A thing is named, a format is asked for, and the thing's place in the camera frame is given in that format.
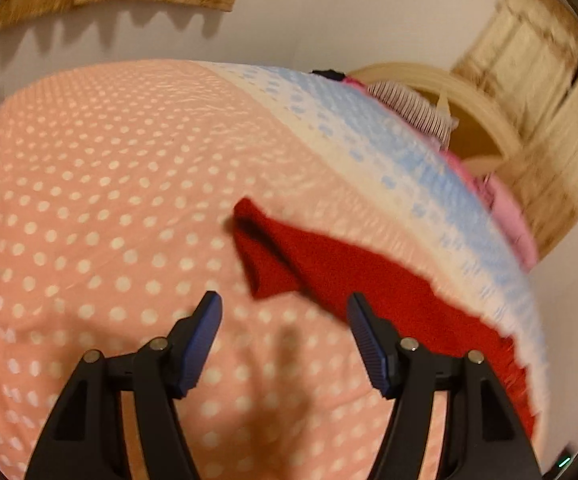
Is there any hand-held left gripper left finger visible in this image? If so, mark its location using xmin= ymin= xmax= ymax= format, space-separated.
xmin=22 ymin=290 xmax=225 ymax=480

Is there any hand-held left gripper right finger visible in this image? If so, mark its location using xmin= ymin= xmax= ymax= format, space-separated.
xmin=345 ymin=292 xmax=544 ymax=480

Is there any red knitted sweater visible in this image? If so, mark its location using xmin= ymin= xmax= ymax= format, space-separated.
xmin=230 ymin=197 xmax=540 ymax=441

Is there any dotted pink and blue blanket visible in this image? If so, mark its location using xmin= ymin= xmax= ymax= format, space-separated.
xmin=0 ymin=59 xmax=552 ymax=480

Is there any pink cloth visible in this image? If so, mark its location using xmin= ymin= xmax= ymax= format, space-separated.
xmin=344 ymin=75 xmax=540 ymax=273

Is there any striped cloth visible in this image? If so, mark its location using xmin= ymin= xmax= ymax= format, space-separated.
xmin=366 ymin=80 xmax=460 ymax=151

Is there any cream wooden headboard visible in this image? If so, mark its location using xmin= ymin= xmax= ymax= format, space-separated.
xmin=351 ymin=62 xmax=524 ymax=181

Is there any dark cloth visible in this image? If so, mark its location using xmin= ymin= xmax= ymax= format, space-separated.
xmin=311 ymin=67 xmax=346 ymax=84

